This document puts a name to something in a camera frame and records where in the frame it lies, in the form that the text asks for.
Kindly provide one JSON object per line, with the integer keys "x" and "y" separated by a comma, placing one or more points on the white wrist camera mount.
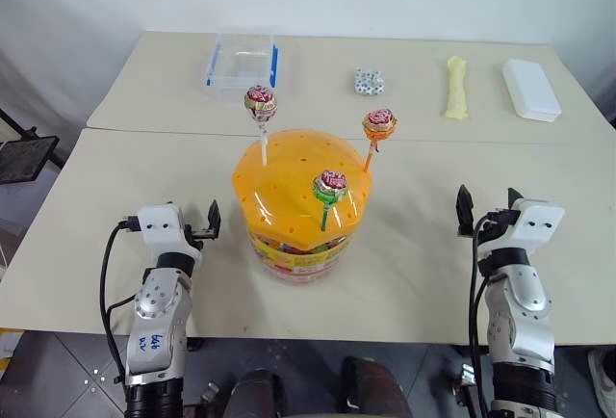
{"x": 161, "y": 230}
{"x": 536, "y": 225}

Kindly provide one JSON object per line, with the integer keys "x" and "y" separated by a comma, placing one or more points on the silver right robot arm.
{"x": 517, "y": 307}

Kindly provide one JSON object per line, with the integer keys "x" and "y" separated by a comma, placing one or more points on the white shoe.
{"x": 604, "y": 379}

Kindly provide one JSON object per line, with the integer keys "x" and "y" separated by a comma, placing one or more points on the black stand with tray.
{"x": 24, "y": 155}

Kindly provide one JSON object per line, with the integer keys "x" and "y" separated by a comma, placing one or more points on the small polka dot box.
{"x": 369, "y": 82}

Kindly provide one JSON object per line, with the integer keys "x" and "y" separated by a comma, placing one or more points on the orange lollipop with orange stick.
{"x": 379, "y": 123}

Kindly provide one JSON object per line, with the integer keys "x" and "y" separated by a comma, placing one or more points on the green lollipop with green stick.
{"x": 330, "y": 186}

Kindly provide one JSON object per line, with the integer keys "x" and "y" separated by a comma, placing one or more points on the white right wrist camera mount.
{"x": 536, "y": 225}

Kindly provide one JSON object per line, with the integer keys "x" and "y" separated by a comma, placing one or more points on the pale yellow wrapped bundle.
{"x": 455, "y": 90}

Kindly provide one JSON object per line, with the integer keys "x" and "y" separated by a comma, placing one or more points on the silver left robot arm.
{"x": 156, "y": 312}

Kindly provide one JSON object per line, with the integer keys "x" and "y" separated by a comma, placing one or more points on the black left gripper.
{"x": 190, "y": 237}

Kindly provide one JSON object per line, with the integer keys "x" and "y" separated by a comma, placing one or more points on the clear plastic candy jar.
{"x": 300, "y": 264}

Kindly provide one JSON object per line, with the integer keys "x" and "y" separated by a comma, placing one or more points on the white rectangular plastic box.
{"x": 531, "y": 90}

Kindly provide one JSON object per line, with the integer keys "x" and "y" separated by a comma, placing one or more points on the orange plastic lollipop holder lid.
{"x": 298, "y": 187}

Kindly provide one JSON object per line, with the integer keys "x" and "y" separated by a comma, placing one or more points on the red lollipop with white stick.
{"x": 260, "y": 102}

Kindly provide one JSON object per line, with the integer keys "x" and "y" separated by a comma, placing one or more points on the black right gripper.
{"x": 495, "y": 227}

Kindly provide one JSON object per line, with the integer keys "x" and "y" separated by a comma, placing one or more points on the clear box with blue clips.
{"x": 240, "y": 64}

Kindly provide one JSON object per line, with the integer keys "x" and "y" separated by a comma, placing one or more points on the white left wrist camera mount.
{"x": 161, "y": 230}

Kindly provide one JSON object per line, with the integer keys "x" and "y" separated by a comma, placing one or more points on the dark rounded shape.
{"x": 375, "y": 389}
{"x": 257, "y": 394}

